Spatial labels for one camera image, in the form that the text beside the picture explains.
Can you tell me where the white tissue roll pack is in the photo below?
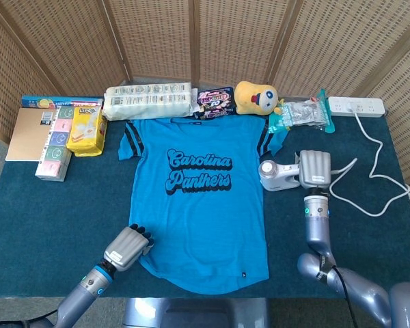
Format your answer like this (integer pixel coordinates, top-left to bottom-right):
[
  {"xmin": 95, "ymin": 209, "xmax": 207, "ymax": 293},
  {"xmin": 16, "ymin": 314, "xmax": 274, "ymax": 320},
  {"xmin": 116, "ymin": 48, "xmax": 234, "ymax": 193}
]
[{"xmin": 101, "ymin": 81, "xmax": 196, "ymax": 122}]

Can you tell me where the white power strip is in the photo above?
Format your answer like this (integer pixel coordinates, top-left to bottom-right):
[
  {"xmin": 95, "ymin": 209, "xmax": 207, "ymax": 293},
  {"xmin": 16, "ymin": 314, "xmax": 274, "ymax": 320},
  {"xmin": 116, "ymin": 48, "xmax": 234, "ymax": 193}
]
[{"xmin": 327, "ymin": 96, "xmax": 387, "ymax": 119}]

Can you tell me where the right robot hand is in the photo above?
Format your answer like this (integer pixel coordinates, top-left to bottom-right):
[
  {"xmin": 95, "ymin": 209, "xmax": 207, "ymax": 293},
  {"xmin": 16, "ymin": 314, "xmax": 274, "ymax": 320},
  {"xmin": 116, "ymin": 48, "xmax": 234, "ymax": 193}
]
[{"xmin": 293, "ymin": 150, "xmax": 332, "ymax": 191}]

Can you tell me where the yellow biscuit bag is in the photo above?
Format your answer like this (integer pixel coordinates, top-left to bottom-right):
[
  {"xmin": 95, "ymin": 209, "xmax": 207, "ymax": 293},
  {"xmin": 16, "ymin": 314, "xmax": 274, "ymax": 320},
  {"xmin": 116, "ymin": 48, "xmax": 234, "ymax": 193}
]
[{"xmin": 66, "ymin": 105, "xmax": 109, "ymax": 157}]

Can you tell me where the blue fruit print box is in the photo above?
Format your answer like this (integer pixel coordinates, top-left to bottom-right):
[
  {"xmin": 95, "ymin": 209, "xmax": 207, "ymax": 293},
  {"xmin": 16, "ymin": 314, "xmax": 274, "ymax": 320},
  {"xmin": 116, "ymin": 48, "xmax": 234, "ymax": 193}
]
[{"xmin": 21, "ymin": 94, "xmax": 104, "ymax": 110}]

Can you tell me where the dark purple snack package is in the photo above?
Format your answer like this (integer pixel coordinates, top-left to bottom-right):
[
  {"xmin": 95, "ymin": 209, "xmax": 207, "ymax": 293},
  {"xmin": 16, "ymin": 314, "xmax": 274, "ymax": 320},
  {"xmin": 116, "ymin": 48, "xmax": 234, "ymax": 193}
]
[{"xmin": 193, "ymin": 85, "xmax": 236, "ymax": 120}]

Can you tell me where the white power cable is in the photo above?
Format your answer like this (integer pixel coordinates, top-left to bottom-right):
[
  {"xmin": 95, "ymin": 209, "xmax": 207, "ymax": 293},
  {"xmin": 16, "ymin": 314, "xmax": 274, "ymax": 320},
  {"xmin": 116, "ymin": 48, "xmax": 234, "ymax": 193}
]
[{"xmin": 327, "ymin": 109, "xmax": 410, "ymax": 217}]

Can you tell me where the clear teal-edged plastic bag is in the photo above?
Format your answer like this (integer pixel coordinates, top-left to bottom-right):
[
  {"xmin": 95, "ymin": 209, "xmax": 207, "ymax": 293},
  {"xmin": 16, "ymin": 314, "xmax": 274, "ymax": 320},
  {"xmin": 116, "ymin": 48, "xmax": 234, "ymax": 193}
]
[{"xmin": 286, "ymin": 87, "xmax": 336, "ymax": 134}]

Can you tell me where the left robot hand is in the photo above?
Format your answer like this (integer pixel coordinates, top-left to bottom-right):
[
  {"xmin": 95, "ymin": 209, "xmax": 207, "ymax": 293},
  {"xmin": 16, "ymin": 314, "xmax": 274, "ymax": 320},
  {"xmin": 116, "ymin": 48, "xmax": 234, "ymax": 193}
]
[{"xmin": 103, "ymin": 223, "xmax": 155, "ymax": 273}]

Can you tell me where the blue Carolina Panthers T-shirt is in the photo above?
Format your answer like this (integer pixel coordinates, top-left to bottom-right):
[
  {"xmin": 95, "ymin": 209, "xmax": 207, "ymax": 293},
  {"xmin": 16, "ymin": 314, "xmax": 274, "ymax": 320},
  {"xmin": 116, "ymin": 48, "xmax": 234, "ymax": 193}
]
[{"xmin": 118, "ymin": 115, "xmax": 288, "ymax": 295}]

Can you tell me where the dark teal carpet cover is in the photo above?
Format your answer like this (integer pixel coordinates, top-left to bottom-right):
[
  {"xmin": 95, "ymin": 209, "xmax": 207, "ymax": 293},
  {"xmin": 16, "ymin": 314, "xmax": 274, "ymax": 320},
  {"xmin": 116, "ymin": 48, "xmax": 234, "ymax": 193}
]
[{"xmin": 0, "ymin": 112, "xmax": 410, "ymax": 298}]

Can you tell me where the yellow plush toy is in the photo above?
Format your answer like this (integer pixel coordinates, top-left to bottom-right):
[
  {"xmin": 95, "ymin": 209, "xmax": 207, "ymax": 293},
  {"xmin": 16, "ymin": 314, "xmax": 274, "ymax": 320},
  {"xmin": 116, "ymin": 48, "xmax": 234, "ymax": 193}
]
[{"xmin": 234, "ymin": 81, "xmax": 284, "ymax": 115}]

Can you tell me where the brown notebook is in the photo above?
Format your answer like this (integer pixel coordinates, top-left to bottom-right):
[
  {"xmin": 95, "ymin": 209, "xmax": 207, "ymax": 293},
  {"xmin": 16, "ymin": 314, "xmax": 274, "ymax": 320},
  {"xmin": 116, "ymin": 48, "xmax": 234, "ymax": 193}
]
[{"xmin": 5, "ymin": 107, "xmax": 57, "ymax": 163}]

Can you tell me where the rattan folding screen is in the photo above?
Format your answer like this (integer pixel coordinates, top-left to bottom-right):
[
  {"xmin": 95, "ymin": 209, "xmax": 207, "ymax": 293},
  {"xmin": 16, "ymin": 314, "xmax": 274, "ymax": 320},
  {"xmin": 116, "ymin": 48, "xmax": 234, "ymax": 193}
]
[{"xmin": 0, "ymin": 0, "xmax": 410, "ymax": 192}]

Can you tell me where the mint green snack bag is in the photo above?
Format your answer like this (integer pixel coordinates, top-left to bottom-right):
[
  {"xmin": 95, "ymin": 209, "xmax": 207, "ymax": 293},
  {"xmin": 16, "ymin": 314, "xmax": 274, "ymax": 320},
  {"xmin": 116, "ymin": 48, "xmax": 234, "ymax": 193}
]
[{"xmin": 268, "ymin": 102, "xmax": 297, "ymax": 135}]

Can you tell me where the white handheld garment steamer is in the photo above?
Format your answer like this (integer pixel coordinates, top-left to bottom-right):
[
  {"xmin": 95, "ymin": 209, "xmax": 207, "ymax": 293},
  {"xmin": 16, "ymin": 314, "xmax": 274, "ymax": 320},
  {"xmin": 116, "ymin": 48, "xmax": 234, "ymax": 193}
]
[{"xmin": 258, "ymin": 159, "xmax": 303, "ymax": 192}]

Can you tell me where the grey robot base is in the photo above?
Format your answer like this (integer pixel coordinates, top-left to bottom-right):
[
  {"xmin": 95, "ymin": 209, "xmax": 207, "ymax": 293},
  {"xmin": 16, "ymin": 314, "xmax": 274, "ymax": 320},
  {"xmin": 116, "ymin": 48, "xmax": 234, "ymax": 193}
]
[{"xmin": 122, "ymin": 297, "xmax": 271, "ymax": 328}]

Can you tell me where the pastel tissue box multipack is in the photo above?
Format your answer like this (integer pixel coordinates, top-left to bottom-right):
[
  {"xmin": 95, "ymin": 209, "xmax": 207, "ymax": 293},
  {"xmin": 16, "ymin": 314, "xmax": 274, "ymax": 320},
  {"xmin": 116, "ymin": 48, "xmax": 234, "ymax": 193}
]
[{"xmin": 34, "ymin": 105, "xmax": 77, "ymax": 182}]

